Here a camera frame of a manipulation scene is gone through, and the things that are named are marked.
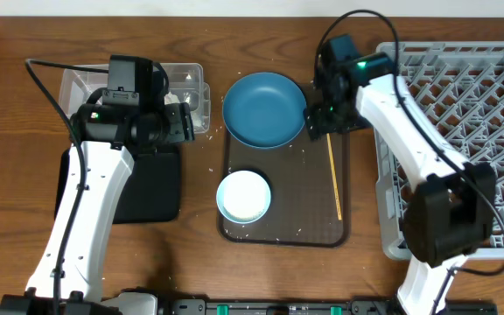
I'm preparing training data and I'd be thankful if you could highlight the white tissue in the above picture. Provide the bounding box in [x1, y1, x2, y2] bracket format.
[164, 93, 180, 105]

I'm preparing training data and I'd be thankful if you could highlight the wooden chopstick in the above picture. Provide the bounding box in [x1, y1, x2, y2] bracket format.
[325, 134, 343, 221]

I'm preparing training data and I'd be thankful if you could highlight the dark blue plate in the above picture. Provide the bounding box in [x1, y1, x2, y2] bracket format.
[222, 72, 306, 149]

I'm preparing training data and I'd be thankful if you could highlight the light blue rice bowl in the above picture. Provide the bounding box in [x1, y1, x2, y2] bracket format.
[215, 171, 271, 225]

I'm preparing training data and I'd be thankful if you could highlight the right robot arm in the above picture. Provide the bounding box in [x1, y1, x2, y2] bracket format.
[304, 35, 496, 314]

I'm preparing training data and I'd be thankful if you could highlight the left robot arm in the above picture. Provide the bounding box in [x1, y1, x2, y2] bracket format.
[0, 55, 194, 315]

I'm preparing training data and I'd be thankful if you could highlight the grey dishwasher rack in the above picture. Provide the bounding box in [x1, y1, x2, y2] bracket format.
[374, 41, 504, 260]

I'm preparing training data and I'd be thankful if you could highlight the clear plastic bin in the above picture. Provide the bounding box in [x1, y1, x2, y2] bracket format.
[59, 63, 211, 134]

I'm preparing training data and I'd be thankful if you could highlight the black plastic tray bin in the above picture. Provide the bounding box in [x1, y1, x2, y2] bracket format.
[54, 141, 181, 224]

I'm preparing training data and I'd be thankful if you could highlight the brown serving tray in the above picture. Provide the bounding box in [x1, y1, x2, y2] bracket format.
[217, 129, 351, 248]

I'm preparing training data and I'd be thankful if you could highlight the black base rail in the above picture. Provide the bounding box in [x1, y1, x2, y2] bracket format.
[120, 298, 499, 315]

